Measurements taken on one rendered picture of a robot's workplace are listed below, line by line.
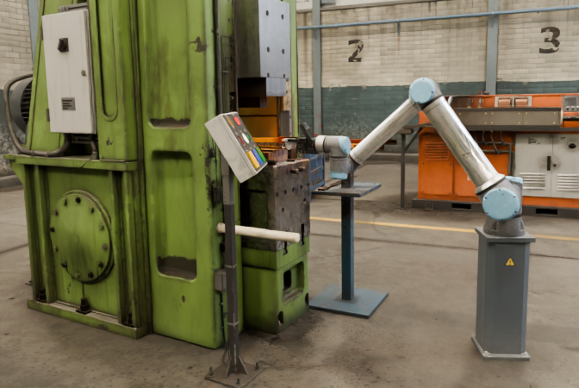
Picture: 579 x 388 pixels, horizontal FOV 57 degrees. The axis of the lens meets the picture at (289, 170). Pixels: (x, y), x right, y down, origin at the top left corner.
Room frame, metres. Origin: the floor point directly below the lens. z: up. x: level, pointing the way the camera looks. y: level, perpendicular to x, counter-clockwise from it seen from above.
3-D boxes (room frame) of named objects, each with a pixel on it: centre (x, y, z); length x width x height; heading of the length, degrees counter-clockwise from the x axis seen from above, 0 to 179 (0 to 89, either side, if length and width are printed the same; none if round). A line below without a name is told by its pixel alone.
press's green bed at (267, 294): (2.99, 0.22, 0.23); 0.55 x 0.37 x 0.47; 60
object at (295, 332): (2.80, 0.02, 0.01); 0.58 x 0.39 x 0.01; 150
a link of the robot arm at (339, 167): (2.69, -0.25, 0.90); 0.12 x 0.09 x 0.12; 154
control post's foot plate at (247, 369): (2.31, 0.27, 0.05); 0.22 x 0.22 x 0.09; 60
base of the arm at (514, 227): (2.49, -1.03, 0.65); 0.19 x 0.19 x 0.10
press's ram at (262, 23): (2.97, 0.22, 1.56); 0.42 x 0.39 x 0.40; 60
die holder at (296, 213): (2.99, 0.22, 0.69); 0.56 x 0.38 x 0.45; 60
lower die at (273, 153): (2.93, 0.24, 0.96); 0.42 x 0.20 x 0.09; 60
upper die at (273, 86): (2.93, 0.24, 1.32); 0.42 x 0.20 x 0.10; 60
